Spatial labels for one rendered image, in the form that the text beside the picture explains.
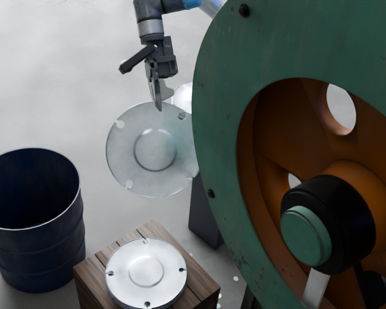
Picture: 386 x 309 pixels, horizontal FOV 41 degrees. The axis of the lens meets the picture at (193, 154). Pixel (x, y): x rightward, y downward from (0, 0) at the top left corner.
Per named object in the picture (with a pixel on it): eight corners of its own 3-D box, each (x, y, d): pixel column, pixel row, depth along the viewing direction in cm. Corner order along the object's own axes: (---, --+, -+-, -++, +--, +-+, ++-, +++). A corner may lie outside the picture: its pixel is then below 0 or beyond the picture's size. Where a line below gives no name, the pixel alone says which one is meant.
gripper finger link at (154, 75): (161, 92, 143) (155, 61, 143) (155, 93, 143) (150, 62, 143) (158, 95, 148) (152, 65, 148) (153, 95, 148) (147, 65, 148)
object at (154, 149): (163, 215, 155) (163, 216, 155) (85, 159, 149) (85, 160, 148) (223, 140, 153) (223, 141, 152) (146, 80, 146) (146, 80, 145)
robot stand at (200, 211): (187, 227, 246) (193, 164, 214) (212, 207, 256) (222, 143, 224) (215, 251, 238) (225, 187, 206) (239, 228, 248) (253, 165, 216)
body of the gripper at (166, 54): (179, 75, 146) (171, 32, 145) (149, 79, 143) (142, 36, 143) (173, 78, 153) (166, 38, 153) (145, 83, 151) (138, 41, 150)
